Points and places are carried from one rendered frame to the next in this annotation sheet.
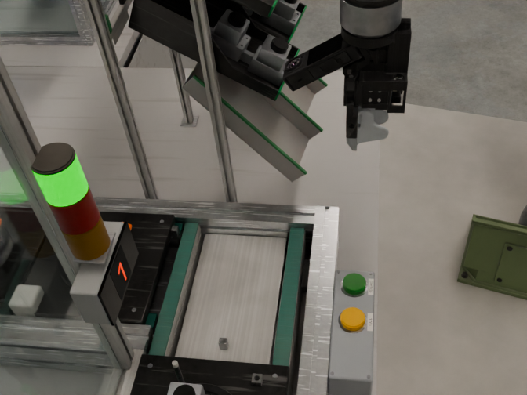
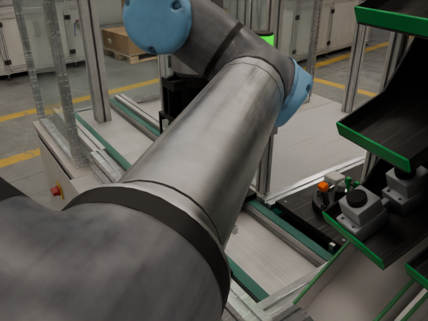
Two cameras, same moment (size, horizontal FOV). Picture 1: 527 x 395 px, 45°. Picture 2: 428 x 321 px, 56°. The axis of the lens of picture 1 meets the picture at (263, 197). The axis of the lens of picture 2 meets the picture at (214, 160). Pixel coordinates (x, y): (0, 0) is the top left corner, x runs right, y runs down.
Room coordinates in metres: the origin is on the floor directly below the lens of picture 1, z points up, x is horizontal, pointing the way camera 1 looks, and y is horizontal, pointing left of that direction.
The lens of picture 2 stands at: (1.11, -0.57, 1.60)
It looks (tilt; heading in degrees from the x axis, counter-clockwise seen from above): 28 degrees down; 133
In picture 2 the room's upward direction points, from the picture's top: straight up
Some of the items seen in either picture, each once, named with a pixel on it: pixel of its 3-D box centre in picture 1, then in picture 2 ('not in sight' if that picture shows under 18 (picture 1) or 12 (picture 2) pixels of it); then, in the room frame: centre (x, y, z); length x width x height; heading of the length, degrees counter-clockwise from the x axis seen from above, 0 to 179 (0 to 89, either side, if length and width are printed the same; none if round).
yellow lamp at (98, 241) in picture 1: (85, 233); not in sight; (0.53, 0.23, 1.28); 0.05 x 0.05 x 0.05
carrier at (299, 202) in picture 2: (89, 245); (340, 193); (0.74, 0.32, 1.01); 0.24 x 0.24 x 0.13; 78
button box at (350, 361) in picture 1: (352, 330); not in sight; (0.56, -0.12, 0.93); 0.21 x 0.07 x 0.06; 168
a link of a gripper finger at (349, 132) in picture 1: (352, 110); not in sight; (0.67, -0.14, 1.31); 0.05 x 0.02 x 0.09; 168
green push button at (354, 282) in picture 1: (354, 284); not in sight; (0.63, -0.14, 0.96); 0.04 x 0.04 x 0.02
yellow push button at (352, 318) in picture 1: (352, 320); not in sight; (0.56, -0.12, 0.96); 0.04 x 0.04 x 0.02
